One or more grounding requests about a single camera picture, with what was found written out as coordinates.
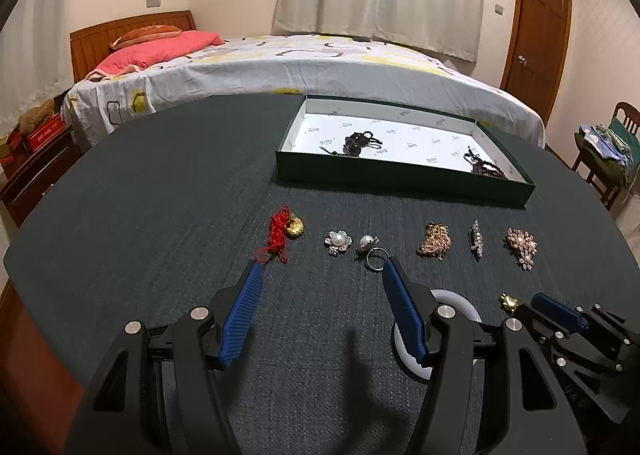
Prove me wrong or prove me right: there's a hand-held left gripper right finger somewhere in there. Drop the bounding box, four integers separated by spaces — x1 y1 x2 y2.
382 256 588 455

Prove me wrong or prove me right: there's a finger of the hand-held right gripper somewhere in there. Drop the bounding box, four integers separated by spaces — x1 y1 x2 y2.
531 292 633 361
517 304 632 428

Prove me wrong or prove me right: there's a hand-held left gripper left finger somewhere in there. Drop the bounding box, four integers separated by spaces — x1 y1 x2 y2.
65 259 266 455

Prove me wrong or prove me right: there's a white bangle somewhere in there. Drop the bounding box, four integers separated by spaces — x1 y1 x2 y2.
392 288 483 382

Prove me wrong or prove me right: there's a pink pearl cluster brooch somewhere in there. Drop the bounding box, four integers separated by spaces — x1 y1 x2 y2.
504 227 539 271

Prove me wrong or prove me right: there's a pearl key ring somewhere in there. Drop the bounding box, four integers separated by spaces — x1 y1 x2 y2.
356 234 392 271

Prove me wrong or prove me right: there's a rose gold leaf brooch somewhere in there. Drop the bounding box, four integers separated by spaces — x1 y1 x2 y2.
416 222 452 261

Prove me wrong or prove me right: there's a red cord gold charm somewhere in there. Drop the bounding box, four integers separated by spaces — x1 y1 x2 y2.
252 205 307 266

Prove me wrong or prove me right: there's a pearl flower brooch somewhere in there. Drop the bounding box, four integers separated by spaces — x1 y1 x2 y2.
324 230 351 257

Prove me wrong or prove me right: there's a narrow rhinestone brooch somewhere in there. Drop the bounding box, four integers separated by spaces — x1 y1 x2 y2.
467 220 486 262

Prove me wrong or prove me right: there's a green jewelry box white inside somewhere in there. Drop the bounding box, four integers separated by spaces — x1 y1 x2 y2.
275 95 537 209

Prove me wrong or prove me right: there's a pile of clothes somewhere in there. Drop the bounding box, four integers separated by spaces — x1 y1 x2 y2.
574 122 638 182

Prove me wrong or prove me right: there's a wooden chair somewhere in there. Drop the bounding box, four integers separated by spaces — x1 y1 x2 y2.
571 102 640 212

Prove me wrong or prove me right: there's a wooden nightstand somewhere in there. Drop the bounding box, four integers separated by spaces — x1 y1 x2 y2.
0 128 84 229

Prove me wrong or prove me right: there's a bed with patterned sheet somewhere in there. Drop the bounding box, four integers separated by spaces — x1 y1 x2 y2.
60 32 547 151

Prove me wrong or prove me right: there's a red box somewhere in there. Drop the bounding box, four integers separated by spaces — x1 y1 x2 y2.
24 114 69 152

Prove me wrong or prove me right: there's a pink pillow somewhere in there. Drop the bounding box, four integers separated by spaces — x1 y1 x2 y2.
91 31 226 79

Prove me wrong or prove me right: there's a brown wooden door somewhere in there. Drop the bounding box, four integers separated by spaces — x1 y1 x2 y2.
499 0 574 127

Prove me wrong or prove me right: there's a brown teddy bear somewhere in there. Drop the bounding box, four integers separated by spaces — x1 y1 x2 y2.
18 99 56 134

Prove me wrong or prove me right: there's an orange pillow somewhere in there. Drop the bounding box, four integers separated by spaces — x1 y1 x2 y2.
109 24 182 51

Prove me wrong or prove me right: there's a wooden headboard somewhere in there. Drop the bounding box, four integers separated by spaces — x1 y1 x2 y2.
70 10 197 84

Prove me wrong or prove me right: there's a sheer lace curtain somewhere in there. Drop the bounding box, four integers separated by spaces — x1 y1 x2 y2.
0 0 78 128

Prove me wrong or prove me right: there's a dark red bead bracelet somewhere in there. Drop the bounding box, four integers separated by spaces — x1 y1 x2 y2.
462 145 511 181

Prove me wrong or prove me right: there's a dark cord pendant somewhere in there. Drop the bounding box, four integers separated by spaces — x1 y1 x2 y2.
320 131 388 157

